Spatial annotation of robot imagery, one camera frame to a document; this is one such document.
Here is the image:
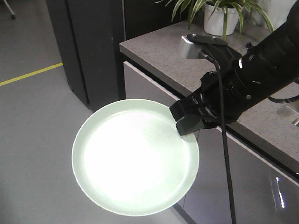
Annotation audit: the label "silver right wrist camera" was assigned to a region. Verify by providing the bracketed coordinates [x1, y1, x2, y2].
[180, 34, 228, 59]

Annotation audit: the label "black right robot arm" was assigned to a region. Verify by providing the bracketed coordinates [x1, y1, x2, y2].
[170, 3, 299, 135]

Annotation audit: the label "white plant pot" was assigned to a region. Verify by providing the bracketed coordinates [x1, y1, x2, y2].
[203, 4, 239, 36]

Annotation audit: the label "dark tall cabinet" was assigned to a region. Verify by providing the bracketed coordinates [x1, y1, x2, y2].
[46, 0, 187, 111]

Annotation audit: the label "stainless steel sink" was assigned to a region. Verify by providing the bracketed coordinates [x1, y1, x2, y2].
[277, 102, 299, 127]

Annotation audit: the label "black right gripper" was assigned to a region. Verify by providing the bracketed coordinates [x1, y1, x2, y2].
[169, 63, 255, 135]

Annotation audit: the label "black camera cable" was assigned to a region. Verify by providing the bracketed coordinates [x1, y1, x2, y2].
[200, 51, 237, 224]

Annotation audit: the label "light green round plate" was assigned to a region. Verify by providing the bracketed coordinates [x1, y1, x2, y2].
[71, 99, 199, 217]

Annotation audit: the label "grey cabinet drawers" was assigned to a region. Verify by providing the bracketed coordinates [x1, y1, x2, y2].
[123, 62, 299, 224]

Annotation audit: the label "green striped leafy plant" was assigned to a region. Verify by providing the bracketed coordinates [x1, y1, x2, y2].
[153, 0, 275, 40]

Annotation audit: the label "grey stone kitchen counter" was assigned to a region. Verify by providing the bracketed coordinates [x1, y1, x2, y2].
[120, 21, 299, 173]

